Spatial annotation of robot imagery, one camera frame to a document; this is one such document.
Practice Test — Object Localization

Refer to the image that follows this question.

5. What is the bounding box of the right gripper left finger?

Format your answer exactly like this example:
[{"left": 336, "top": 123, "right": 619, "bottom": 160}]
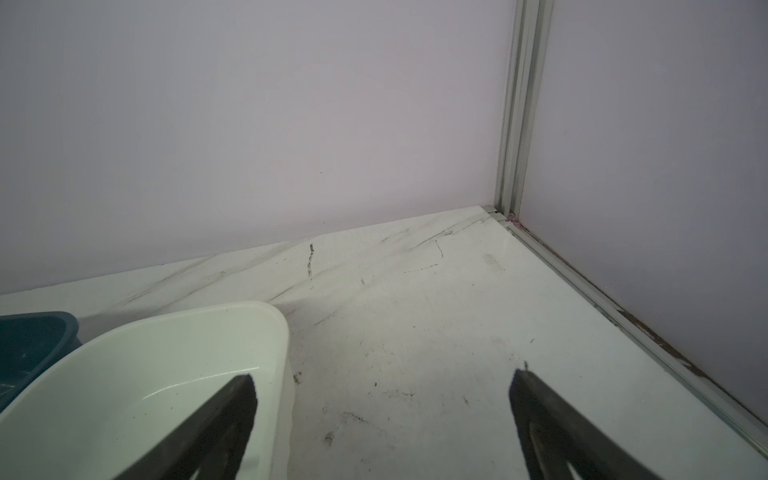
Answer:
[{"left": 118, "top": 375, "right": 258, "bottom": 479}]

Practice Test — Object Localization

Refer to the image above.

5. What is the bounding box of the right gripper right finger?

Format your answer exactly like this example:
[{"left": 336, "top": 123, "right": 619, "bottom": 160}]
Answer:
[{"left": 508, "top": 369, "right": 658, "bottom": 479}]

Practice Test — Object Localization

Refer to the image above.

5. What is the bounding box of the white plastic bin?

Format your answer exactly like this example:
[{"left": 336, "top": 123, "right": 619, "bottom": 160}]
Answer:
[{"left": 1, "top": 302, "right": 295, "bottom": 479}]

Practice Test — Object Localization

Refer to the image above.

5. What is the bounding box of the teal plastic bin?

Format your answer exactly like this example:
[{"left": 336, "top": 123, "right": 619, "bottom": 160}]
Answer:
[{"left": 1, "top": 311, "right": 81, "bottom": 410}]

